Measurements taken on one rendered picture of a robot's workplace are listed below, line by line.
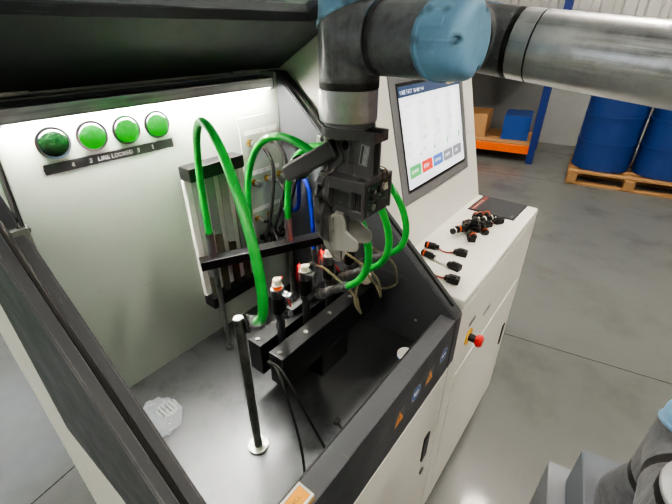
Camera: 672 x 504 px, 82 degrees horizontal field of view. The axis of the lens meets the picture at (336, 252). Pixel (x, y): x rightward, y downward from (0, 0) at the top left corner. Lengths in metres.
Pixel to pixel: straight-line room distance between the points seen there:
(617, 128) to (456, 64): 4.84
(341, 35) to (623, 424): 2.10
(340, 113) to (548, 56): 0.23
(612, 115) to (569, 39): 4.70
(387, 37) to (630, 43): 0.23
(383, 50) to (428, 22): 0.05
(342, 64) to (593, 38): 0.25
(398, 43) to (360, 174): 0.16
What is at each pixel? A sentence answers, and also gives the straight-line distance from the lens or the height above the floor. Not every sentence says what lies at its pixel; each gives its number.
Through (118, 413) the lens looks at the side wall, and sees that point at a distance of 0.58.
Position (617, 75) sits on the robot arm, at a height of 1.50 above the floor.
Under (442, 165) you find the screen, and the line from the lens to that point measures 1.31.
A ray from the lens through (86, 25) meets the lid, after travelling 0.68.
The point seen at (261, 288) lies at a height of 1.25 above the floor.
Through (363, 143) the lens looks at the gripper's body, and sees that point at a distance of 0.50.
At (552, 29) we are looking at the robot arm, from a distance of 0.52.
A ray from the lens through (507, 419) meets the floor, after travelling 2.07.
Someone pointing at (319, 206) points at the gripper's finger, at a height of 1.33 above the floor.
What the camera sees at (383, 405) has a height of 0.95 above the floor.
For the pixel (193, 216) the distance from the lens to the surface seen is 0.93.
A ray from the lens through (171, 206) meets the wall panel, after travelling 0.91.
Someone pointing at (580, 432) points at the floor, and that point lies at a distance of 2.17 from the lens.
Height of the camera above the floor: 1.54
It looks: 30 degrees down
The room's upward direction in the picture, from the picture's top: straight up
